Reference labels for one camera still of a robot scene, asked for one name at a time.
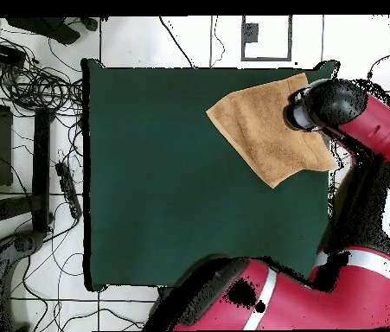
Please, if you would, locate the orange terry towel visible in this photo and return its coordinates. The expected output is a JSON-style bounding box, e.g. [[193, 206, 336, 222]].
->
[[205, 72, 340, 190]]

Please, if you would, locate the dark green table cloth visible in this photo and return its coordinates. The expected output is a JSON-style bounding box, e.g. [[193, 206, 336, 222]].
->
[[80, 58, 342, 293]]

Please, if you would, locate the long black power strip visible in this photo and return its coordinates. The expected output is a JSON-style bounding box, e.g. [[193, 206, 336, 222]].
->
[[54, 161, 84, 221]]

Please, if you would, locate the black rolling chair base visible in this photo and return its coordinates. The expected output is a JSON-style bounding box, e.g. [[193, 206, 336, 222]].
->
[[5, 16, 99, 47]]

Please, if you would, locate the grey chair base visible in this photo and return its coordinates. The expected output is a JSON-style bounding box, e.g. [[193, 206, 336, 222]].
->
[[0, 230, 48, 332]]

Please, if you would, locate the black adapter box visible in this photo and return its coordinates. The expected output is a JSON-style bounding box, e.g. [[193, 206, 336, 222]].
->
[[0, 40, 27, 69]]

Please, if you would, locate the grey square frame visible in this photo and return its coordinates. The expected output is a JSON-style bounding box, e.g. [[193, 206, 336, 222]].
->
[[240, 15, 293, 63]]

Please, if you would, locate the black metal frame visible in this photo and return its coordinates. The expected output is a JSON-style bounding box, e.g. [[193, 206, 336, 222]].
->
[[0, 78, 56, 243]]

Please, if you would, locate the tangle of black cables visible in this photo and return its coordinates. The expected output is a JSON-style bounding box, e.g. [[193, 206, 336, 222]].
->
[[0, 56, 85, 118]]

